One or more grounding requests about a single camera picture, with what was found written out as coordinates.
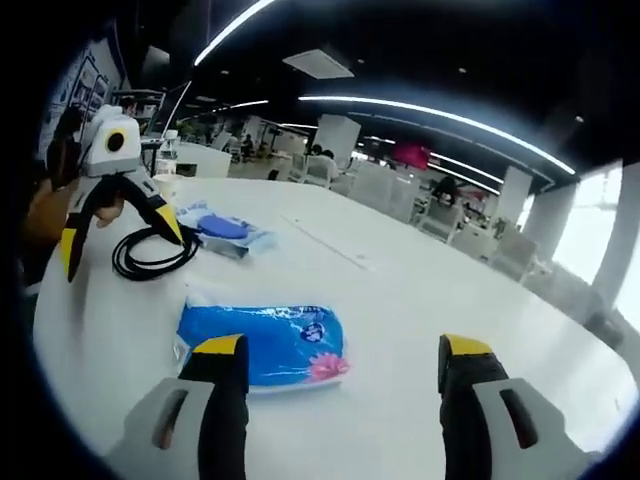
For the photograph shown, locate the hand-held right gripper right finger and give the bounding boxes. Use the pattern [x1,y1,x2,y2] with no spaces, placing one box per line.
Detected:
[438,333,591,480]

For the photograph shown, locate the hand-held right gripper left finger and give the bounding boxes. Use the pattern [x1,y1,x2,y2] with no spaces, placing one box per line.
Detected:
[107,333,251,480]

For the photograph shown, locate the white paper cup item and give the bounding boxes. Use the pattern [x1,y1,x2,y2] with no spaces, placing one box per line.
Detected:
[151,173,184,202]

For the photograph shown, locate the black cable item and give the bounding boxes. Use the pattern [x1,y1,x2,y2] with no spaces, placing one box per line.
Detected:
[111,224,202,281]

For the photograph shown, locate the clear water bottle item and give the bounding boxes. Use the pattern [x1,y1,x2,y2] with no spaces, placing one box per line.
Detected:
[158,129,180,177]

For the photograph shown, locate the blue and white packet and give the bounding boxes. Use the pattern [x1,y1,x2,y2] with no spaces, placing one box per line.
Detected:
[176,198,278,260]

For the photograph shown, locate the blue tissue packet item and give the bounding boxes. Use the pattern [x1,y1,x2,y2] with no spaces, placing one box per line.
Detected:
[172,294,352,395]

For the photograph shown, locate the white tabletop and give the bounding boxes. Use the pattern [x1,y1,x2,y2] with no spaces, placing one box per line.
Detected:
[32,174,634,480]

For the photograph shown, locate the person's left hand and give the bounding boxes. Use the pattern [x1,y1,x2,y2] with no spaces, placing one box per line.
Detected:
[93,192,125,229]

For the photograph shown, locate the bright window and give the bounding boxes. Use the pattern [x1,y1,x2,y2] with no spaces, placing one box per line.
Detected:
[549,167,625,286]

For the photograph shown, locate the ceiling air vent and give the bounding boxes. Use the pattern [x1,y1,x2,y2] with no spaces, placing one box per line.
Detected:
[282,47,355,80]

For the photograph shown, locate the long curved ceiling light strip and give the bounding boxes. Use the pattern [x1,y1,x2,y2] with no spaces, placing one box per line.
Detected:
[298,94,577,175]

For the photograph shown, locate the blue framed wall poster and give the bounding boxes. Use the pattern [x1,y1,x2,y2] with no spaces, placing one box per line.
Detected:
[42,39,124,151]

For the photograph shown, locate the red wall screen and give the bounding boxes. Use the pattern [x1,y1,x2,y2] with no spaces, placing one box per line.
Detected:
[394,142,430,169]

